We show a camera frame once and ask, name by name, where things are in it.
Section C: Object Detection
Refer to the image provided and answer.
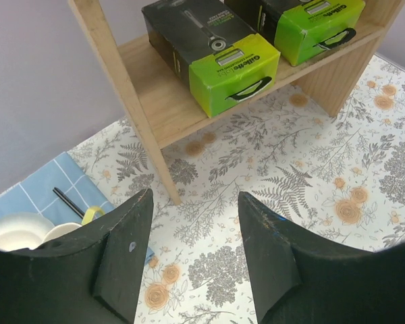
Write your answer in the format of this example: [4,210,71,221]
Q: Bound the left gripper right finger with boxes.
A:
[238,192,405,323]

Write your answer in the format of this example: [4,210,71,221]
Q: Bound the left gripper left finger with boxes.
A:
[0,189,154,323]

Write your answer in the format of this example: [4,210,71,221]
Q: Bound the green black razor box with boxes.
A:
[142,0,280,117]
[224,0,365,66]

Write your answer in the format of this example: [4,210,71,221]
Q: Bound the wooden two-tier shelf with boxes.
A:
[70,0,404,204]

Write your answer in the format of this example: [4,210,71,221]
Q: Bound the yellow mug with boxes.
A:
[42,206,105,243]

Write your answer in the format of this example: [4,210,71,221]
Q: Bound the black knife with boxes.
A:
[53,187,84,219]

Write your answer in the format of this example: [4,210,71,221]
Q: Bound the white plate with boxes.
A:
[0,212,55,252]

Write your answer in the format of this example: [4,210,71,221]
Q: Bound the blue checkered cloth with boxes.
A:
[0,153,154,263]

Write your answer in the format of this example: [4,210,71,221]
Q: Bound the floral tablecloth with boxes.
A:
[70,57,405,323]

